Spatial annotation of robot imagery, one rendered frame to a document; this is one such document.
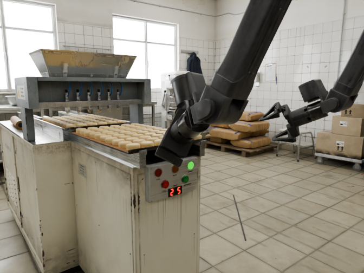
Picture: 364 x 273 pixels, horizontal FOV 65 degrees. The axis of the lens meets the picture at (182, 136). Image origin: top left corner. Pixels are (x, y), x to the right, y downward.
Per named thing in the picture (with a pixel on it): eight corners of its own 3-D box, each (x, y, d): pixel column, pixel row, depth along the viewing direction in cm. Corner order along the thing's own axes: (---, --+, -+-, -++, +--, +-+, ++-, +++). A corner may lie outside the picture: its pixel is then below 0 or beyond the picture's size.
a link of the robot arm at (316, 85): (339, 107, 84) (352, 103, 89) (324, 71, 86) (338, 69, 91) (304, 120, 94) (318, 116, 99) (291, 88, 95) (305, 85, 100)
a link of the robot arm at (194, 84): (213, 114, 50) (242, 115, 56) (198, 54, 53) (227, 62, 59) (170, 134, 59) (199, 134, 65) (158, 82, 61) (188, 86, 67)
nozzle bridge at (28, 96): (19, 136, 171) (13, 77, 165) (128, 125, 215) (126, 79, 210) (31, 144, 145) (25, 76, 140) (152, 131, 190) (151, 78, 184)
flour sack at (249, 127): (248, 134, 461) (248, 123, 458) (227, 130, 492) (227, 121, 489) (272, 129, 509) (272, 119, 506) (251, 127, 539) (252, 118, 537)
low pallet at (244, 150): (199, 146, 550) (199, 140, 548) (227, 141, 600) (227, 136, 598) (250, 158, 459) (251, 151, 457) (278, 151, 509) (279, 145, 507)
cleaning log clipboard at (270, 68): (277, 84, 520) (278, 61, 513) (276, 84, 519) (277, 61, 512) (264, 84, 541) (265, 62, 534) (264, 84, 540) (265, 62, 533)
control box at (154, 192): (144, 200, 110) (143, 165, 108) (192, 187, 125) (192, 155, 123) (149, 203, 107) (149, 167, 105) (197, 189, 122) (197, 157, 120)
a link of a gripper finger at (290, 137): (265, 123, 106) (291, 114, 101) (274, 137, 109) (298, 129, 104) (265, 135, 101) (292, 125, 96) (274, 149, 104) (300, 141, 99)
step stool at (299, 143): (317, 158, 458) (319, 130, 450) (298, 162, 436) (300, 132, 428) (294, 153, 496) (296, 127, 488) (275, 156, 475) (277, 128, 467)
